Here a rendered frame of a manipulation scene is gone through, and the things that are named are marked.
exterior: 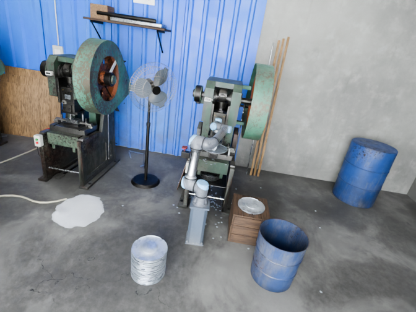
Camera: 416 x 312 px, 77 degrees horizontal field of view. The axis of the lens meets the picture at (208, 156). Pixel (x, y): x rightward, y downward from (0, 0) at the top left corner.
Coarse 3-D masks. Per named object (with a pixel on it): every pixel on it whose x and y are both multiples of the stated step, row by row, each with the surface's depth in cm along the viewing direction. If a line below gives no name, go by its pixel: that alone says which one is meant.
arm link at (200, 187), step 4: (196, 180) 246; (200, 180) 245; (204, 180) 247; (196, 184) 242; (200, 184) 239; (204, 184) 240; (208, 184) 243; (196, 188) 241; (200, 188) 239; (204, 188) 239; (208, 188) 244; (196, 192) 243; (200, 192) 241; (204, 192) 241; (200, 196) 243; (204, 196) 243
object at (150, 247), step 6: (144, 240) 222; (150, 240) 223; (156, 240) 224; (162, 240) 225; (132, 246) 214; (138, 246) 215; (144, 246) 215; (150, 246) 216; (156, 246) 217; (162, 246) 219; (132, 252) 209; (138, 252) 209; (144, 252) 210; (150, 252) 210; (156, 252) 212; (162, 252) 213; (138, 258) 204; (144, 258) 205; (150, 258) 206; (156, 258) 206
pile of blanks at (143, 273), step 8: (136, 264) 206; (144, 264) 203; (152, 264) 204; (160, 264) 210; (136, 272) 209; (144, 272) 207; (152, 272) 208; (160, 272) 216; (136, 280) 213; (144, 280) 211; (152, 280) 212
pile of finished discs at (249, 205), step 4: (240, 200) 283; (244, 200) 284; (248, 200) 285; (252, 200) 286; (256, 200) 287; (240, 204) 275; (244, 204) 276; (248, 204) 276; (252, 204) 277; (256, 204) 279; (260, 204) 280; (240, 208) 269; (244, 208) 270; (248, 208) 271; (252, 208) 271; (256, 208) 273; (260, 208) 274; (264, 208) 275; (248, 212) 265; (252, 212) 265; (256, 212) 266; (260, 212) 265
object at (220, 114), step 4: (216, 112) 291; (220, 112) 293; (224, 112) 296; (216, 116) 291; (220, 116) 291; (224, 116) 290; (212, 120) 294; (224, 120) 292; (212, 132) 296; (212, 136) 298
